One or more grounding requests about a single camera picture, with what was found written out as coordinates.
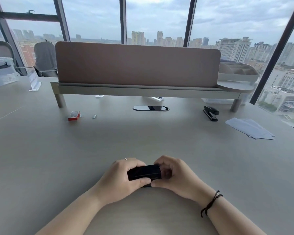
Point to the person's left hand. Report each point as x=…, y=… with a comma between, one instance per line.
x=115, y=178

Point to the person's right hand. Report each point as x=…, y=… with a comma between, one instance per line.
x=181, y=179

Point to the person's left thumb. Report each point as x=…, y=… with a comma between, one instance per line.
x=139, y=183

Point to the person's right thumb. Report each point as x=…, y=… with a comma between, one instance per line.
x=160, y=183

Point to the small black stapler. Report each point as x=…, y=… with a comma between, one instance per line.
x=144, y=172

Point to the person's right forearm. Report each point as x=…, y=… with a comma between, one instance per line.
x=230, y=217

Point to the person's left forearm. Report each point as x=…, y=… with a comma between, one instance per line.
x=73, y=212

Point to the large black stapler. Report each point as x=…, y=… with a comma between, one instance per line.
x=210, y=113

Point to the grey desk shelf riser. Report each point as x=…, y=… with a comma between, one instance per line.
x=142, y=91

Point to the red staple box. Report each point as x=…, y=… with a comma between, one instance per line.
x=74, y=116

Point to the white envelopes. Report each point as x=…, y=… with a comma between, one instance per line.
x=250, y=128

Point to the beige desk divider panel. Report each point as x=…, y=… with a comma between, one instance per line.
x=137, y=63

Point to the grey desk organiser tray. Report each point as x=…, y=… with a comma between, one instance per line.
x=237, y=73

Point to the clear acrylic sign holder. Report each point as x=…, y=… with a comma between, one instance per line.
x=34, y=83

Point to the clear plastic storage box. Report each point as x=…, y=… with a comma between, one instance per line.
x=1, y=73

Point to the grey mesh office chair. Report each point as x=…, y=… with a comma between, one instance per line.
x=2, y=50

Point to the dark window frame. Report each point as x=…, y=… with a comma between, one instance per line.
x=61, y=18

